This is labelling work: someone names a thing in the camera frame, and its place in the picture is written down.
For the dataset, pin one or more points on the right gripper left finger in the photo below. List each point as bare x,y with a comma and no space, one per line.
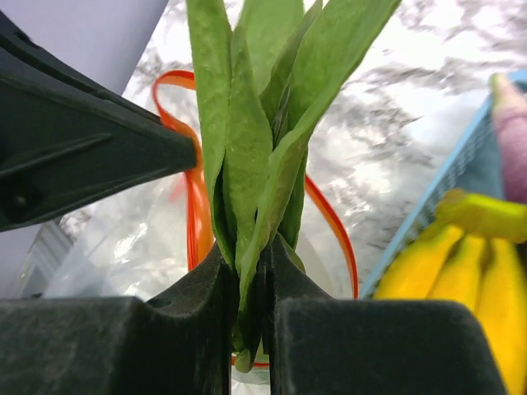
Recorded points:
176,343

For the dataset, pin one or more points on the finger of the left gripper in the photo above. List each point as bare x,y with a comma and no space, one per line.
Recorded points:
66,141

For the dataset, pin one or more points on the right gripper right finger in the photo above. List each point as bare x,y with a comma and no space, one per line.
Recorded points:
322,345

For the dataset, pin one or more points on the clear zip bag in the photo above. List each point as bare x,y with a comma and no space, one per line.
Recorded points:
134,243

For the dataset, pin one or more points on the yellow banana bunch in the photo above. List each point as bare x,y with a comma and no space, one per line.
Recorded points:
469,255

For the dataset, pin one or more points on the green leafy vegetable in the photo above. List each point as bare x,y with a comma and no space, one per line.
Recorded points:
262,86

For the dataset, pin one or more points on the blue perforated plastic basket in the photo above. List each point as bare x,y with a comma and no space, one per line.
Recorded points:
473,164

